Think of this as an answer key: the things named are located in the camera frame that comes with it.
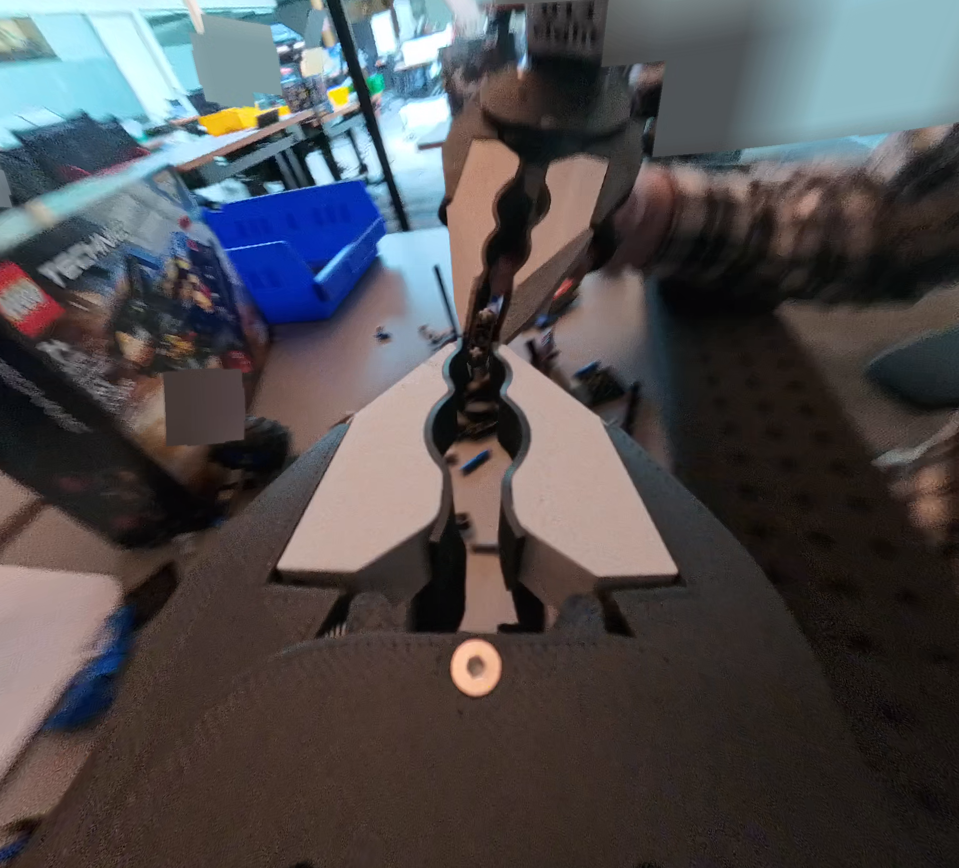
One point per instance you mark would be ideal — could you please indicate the dark chair seat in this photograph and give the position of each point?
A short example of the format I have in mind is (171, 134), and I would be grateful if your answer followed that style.
(917, 366)

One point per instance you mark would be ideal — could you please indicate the light grey desk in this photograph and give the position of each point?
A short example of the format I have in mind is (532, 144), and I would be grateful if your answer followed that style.
(345, 359)

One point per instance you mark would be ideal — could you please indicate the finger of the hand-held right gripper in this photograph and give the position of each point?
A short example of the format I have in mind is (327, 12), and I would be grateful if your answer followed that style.
(562, 224)
(472, 209)

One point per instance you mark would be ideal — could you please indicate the black studded toy plate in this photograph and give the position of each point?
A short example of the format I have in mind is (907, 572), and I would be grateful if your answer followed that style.
(600, 386)

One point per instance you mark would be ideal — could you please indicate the person's right hand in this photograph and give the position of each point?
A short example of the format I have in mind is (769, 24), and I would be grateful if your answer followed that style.
(633, 227)

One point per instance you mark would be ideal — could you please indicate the yellow bin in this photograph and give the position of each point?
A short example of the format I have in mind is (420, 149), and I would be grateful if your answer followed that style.
(228, 119)

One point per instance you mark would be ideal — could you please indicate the black toy truck chassis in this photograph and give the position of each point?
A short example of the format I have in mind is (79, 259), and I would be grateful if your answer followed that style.
(480, 366)

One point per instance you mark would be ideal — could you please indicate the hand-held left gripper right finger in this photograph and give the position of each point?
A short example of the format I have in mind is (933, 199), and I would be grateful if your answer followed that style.
(600, 509)

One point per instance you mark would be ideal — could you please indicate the wooden table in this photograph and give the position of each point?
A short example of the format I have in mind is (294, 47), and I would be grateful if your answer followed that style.
(240, 142)

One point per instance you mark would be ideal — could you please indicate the long black toy axle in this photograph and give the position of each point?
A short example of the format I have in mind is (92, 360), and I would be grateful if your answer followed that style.
(445, 302)

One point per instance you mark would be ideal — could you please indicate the blue toy bracket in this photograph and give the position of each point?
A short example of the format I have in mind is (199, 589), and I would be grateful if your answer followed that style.
(93, 673)

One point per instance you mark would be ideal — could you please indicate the white document stand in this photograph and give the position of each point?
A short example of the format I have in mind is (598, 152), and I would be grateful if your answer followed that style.
(38, 644)

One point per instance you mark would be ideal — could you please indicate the black metal pole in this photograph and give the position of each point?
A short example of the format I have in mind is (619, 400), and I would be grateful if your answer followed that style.
(352, 59)

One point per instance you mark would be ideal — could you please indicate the monster truck toy set box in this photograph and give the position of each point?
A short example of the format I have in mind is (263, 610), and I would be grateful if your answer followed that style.
(90, 314)

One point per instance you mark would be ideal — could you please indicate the black toy wheel blue rim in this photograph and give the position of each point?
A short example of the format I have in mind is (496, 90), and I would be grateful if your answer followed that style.
(262, 452)

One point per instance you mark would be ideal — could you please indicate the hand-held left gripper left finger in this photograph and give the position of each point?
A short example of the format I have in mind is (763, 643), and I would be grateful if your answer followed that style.
(360, 509)

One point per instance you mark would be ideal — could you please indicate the blue toy pin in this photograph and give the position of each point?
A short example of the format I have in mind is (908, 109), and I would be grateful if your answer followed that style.
(477, 461)

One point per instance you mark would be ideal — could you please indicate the person's right forearm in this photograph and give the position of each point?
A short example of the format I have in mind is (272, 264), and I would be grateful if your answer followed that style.
(779, 224)

